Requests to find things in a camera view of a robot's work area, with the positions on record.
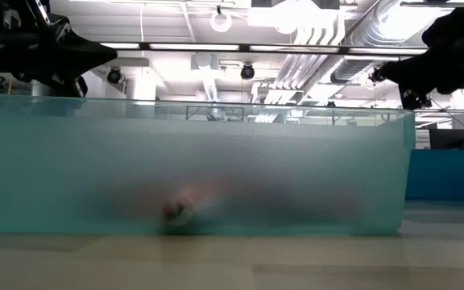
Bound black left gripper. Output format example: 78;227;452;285
2;0;118;98

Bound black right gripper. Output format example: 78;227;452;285
379;7;464;110

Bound orange peanut butter cup pack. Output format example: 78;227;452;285
159;188;201;231

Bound green translucent plastic bin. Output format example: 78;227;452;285
0;93;416;237

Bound black round ceiling spotlight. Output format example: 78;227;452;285
106;67;122;84
239;63;256;81

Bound black monitor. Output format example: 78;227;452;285
429;128;464;151

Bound blue plastic bin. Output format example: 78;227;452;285
405;148;464;201

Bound overhead light bar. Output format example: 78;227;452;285
98;39;429;56

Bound white ring ceiling lamp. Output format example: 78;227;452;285
209;10;233;34

